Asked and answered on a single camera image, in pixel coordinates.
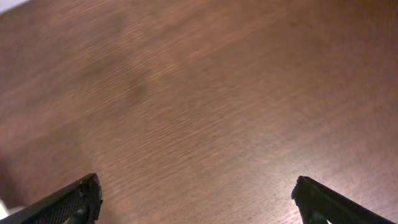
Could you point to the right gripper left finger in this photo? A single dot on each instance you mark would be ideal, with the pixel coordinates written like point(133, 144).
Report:
point(79, 202)

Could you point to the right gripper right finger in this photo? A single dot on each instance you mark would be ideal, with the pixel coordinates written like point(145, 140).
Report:
point(319, 204)

